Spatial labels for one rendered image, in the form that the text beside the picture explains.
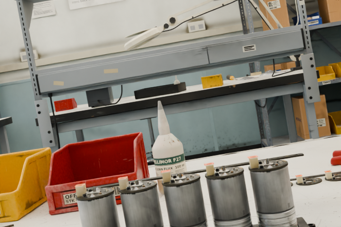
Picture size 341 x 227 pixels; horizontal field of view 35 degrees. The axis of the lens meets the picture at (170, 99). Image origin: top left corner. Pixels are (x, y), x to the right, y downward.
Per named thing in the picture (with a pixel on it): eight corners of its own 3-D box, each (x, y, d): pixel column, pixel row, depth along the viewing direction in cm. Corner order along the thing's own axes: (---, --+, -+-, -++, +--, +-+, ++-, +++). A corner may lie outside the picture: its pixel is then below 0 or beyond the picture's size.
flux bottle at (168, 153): (154, 195, 57) (138, 105, 57) (166, 187, 61) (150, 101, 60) (183, 193, 56) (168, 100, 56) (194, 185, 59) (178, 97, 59)
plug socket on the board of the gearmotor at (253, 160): (263, 166, 33) (261, 156, 33) (249, 168, 34) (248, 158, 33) (261, 164, 34) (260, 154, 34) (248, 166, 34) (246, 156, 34)
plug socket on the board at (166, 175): (175, 181, 34) (173, 171, 34) (162, 183, 34) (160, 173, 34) (175, 178, 35) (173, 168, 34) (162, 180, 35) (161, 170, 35)
